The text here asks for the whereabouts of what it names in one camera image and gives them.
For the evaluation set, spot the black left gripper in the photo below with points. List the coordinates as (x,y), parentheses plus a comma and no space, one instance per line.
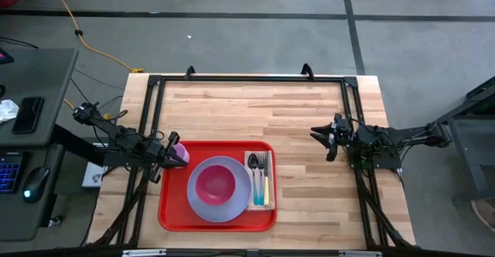
(158,152)

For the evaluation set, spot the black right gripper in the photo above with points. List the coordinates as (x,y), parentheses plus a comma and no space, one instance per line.
(342,139)

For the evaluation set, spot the lilac ribbed plastic mug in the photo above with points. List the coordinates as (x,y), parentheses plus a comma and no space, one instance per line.
(182,153)

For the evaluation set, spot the magenta plastic bowl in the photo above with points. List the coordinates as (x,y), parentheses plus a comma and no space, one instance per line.
(215,185)

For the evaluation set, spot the beige cloth napkin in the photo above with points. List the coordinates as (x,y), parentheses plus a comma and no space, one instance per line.
(272,172)

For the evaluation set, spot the lavender plastic plate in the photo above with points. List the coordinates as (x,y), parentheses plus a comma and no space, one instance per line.
(216,213)

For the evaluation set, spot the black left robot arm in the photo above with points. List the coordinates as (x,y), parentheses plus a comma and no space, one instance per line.
(100,123)

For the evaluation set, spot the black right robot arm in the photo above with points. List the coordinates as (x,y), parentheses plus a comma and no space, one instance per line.
(406,137)

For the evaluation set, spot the red plastic tray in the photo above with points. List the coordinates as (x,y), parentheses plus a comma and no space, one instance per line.
(174,210)

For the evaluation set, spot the black table clamp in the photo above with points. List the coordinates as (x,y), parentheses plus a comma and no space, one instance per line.
(307,72)
(189,72)

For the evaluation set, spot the white printed box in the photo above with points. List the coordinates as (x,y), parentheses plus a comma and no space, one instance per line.
(93,177)

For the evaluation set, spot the small shiny metal object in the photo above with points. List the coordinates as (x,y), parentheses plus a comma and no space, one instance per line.
(56,221)

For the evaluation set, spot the dark metal cart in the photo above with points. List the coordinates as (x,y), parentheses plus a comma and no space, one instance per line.
(464,133)

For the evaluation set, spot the black computer mouse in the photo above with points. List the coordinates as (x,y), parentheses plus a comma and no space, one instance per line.
(35,185)

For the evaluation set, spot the dark grey low desk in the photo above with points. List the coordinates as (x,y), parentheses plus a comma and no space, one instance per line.
(38,218)

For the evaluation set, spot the black smartphone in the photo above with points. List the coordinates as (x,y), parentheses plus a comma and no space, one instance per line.
(28,114)

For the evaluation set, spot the backlit computer keyboard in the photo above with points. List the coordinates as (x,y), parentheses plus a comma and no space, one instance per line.
(9,172)

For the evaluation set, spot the white crumpled tissue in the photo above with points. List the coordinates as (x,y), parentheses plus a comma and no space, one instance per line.
(7,110)

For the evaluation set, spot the person's shoe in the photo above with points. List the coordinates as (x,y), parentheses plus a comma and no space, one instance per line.
(485,214)

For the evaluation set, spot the red floor object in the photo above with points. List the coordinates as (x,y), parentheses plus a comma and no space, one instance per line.
(7,1)

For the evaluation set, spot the black metal table frame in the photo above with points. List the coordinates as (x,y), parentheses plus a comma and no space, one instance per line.
(251,79)

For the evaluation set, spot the silver metal bracket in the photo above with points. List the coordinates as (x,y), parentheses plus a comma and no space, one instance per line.
(143,252)
(359,254)

